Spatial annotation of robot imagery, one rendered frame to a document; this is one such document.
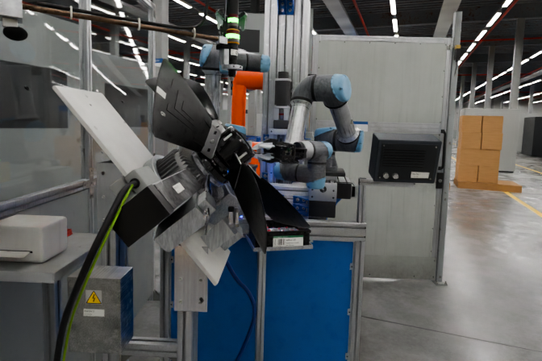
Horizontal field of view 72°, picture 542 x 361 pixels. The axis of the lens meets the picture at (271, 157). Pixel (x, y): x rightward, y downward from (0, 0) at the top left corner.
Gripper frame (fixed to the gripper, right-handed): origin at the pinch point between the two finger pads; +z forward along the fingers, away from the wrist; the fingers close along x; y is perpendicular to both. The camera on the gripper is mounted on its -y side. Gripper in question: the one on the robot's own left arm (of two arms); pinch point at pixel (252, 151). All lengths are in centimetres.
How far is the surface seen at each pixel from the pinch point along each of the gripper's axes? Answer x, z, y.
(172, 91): -20.1, 39.3, 21.7
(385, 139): -7, -54, 16
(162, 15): -149, -194, -672
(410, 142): -6, -62, 22
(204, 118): -13.3, 28.1, 17.1
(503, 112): -14, -1165, -409
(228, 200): 15.4, 12.4, 6.4
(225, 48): -34.2, 14.8, 1.6
